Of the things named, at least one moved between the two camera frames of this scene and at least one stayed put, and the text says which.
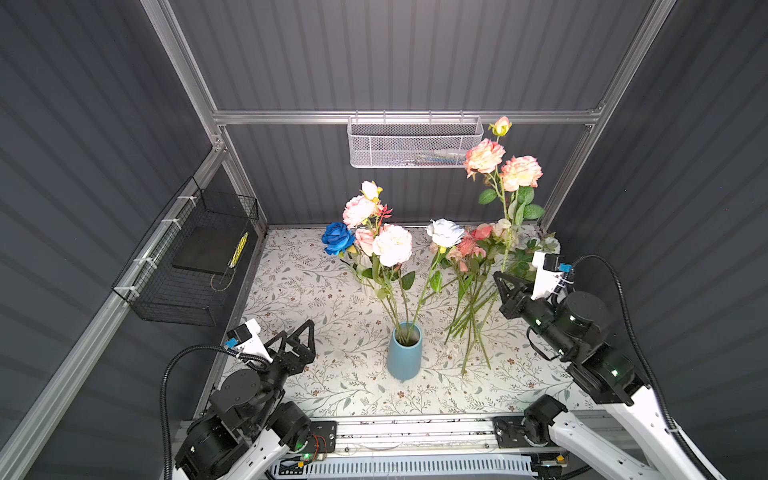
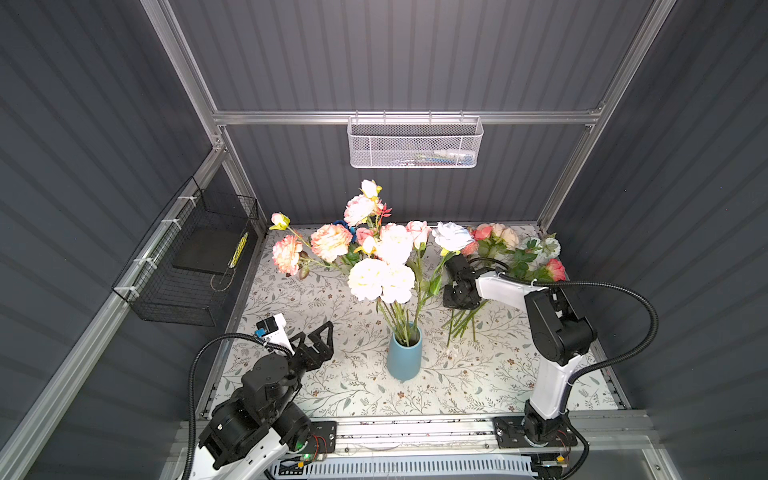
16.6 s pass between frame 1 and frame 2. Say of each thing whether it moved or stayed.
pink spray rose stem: moved
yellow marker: stayed
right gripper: moved
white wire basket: stayed
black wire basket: stayed
